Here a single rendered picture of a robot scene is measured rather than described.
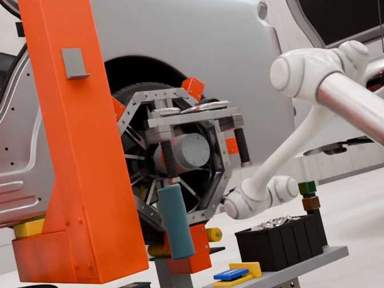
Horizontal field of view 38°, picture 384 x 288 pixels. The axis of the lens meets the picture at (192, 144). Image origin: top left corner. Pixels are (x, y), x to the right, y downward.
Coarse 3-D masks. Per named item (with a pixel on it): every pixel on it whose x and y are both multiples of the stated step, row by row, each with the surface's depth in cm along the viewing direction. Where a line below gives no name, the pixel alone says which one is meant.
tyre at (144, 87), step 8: (128, 88) 222; (136, 88) 224; (144, 88) 226; (152, 88) 228; (160, 88) 231; (168, 88) 233; (112, 96) 218; (120, 96) 219; (176, 104) 235; (144, 224) 214; (192, 224) 227; (144, 232) 214; (152, 232) 216; (160, 232) 218; (144, 240) 215; (152, 240) 216; (160, 240) 217
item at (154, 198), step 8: (144, 136) 242; (128, 144) 237; (128, 152) 236; (136, 152) 234; (128, 160) 235; (128, 168) 234; (136, 168) 232; (136, 184) 236; (144, 184) 238; (160, 184) 243; (136, 192) 235; (144, 192) 237; (144, 200) 236; (152, 200) 239
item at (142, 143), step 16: (144, 112) 229; (128, 128) 222; (192, 128) 241; (144, 144) 224; (144, 160) 222; (208, 160) 240; (144, 176) 221; (160, 176) 230; (192, 176) 248; (208, 176) 238; (192, 192) 233; (192, 208) 230
